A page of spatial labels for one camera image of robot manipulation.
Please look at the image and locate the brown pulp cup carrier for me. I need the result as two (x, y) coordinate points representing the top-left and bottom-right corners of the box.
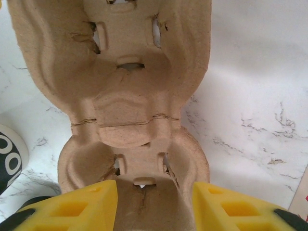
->
(7, 0), (212, 231)

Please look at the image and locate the red printed paper bag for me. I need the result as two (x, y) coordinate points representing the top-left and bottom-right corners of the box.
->
(288, 177), (308, 217)

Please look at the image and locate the stack of paper cups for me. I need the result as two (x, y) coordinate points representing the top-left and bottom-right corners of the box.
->
(0, 124), (30, 196)

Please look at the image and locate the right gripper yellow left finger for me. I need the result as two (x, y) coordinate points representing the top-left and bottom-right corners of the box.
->
(7, 180), (118, 231)

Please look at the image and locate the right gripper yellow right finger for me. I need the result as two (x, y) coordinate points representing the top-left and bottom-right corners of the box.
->
(192, 181), (308, 231)

